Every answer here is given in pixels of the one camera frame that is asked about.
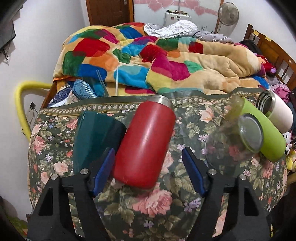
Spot red steel tumbler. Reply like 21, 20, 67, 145
113, 94, 176, 189

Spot dark green plastic cup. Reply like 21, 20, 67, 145
73, 111, 126, 174

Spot clear glass cup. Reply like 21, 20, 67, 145
205, 113, 263, 171

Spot white thermos cup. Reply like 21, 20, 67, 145
256, 89, 293, 133

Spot floral tablecloth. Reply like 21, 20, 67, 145
28, 88, 287, 240

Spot lime green bottle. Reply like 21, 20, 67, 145
225, 95, 286, 162

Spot blue knitted item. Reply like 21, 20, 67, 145
72, 79, 98, 100

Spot yellow plush toy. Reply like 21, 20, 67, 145
286, 149, 296, 172

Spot white cat plush toy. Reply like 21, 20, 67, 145
283, 131, 292, 149

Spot colourful patchwork blanket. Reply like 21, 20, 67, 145
53, 23, 266, 95

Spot red plush toy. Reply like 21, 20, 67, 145
256, 54, 277, 77

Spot wooden headboard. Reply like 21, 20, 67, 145
244, 24, 295, 90

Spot grey white cloth pile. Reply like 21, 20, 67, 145
144, 20, 234, 44

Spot brown wooden door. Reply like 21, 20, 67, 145
85, 0, 134, 27

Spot white appliance box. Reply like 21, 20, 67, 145
164, 10, 192, 27

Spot frosted wardrobe sliding doors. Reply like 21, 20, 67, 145
133, 0, 224, 32

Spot standing electric fan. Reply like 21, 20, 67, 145
215, 2, 239, 36

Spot wall mounted black television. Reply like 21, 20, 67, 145
0, 0, 26, 50

